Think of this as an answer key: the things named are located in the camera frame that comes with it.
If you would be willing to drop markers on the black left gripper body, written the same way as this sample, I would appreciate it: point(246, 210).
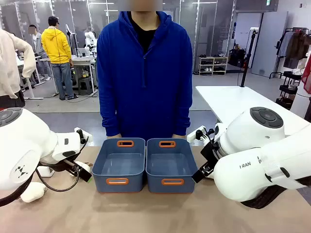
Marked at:
point(57, 165)

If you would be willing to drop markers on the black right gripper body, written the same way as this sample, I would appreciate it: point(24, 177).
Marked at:
point(210, 154)

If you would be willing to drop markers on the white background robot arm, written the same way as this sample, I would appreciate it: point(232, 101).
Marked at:
point(90, 41)

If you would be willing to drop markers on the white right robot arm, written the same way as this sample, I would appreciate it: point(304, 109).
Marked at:
point(255, 155)

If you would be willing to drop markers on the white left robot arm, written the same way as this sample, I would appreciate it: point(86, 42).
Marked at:
point(24, 145)

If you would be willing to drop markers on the person's left hand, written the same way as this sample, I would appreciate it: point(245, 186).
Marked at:
point(179, 137)

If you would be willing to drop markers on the person's right hand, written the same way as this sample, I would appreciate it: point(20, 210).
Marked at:
point(114, 136)

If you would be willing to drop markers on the white side table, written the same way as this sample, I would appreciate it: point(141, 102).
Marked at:
point(233, 102)

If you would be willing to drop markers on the grey step stool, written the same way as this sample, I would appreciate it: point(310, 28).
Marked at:
point(85, 85)

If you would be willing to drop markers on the white shoe rack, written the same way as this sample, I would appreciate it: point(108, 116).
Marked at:
point(213, 65)

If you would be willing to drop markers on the black trolley cart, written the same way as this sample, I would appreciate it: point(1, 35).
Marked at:
point(289, 89)

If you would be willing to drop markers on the black tripod stand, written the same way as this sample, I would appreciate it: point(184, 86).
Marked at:
point(247, 58)

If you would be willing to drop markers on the person in blue hoodie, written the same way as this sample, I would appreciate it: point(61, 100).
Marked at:
point(144, 72)

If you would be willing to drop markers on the white background desk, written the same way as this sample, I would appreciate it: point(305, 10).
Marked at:
point(82, 60)

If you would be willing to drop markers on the person in cream sweater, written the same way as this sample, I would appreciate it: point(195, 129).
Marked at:
point(12, 65)

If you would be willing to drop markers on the person in yellow hoodie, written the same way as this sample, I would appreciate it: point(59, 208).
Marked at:
point(57, 48)

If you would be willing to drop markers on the person in grey top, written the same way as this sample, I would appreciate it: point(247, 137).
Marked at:
point(39, 48)

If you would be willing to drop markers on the grey door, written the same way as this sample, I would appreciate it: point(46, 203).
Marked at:
point(268, 43)

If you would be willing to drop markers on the red hanging garment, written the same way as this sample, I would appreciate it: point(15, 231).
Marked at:
point(307, 75)

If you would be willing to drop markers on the black clothes rack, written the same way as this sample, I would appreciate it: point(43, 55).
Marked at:
point(279, 48)

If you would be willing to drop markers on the brown hanging coat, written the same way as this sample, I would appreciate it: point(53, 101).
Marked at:
point(296, 48)

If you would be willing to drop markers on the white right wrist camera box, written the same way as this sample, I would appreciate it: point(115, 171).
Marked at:
point(195, 134)

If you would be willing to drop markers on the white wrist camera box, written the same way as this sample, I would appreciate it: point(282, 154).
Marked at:
point(85, 135)
point(195, 134)

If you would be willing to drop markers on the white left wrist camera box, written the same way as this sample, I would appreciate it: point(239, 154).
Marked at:
point(85, 135)

